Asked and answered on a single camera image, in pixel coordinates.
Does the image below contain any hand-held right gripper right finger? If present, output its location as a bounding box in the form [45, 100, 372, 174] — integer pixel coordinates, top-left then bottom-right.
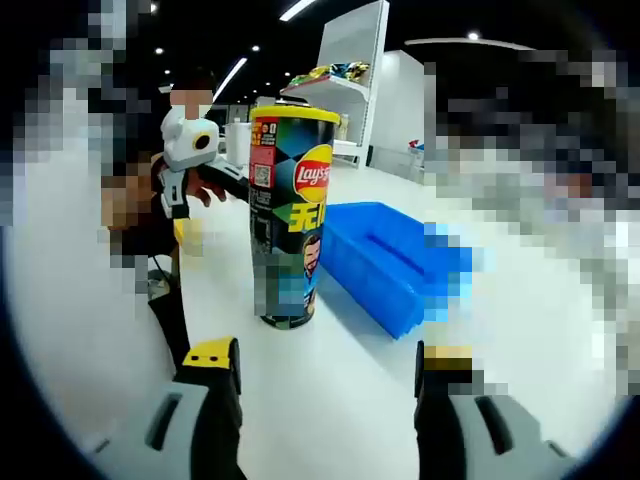
[413, 339, 576, 480]

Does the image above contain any dark printed chip container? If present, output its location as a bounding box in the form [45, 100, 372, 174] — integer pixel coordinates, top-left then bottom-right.
[248, 117, 335, 331]

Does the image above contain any ceiling light strip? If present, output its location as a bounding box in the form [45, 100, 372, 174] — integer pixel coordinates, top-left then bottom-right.
[279, 0, 317, 22]

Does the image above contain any person in white shirt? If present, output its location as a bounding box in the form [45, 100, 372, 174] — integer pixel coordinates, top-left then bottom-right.
[4, 229, 176, 451]

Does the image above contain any blue plastic box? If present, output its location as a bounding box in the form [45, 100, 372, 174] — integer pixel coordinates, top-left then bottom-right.
[319, 201, 474, 342]

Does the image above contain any white pillar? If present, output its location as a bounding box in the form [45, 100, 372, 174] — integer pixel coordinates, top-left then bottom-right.
[367, 49, 426, 171]

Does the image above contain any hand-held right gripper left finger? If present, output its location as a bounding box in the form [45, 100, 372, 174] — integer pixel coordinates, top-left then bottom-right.
[82, 335, 246, 480]

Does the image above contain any pile of snack packets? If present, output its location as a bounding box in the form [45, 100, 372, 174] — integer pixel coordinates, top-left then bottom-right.
[289, 60, 371, 86]

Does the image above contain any white display shelf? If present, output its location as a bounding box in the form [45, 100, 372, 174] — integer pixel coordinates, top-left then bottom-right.
[279, 0, 390, 169]

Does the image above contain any white bin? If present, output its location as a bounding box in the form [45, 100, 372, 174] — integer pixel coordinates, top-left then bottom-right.
[224, 119, 251, 169]

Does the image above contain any white table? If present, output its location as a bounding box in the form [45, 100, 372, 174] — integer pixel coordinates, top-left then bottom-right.
[174, 162, 626, 480]

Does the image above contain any person's left hand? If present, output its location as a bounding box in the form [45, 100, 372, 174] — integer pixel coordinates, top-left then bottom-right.
[192, 182, 229, 209]

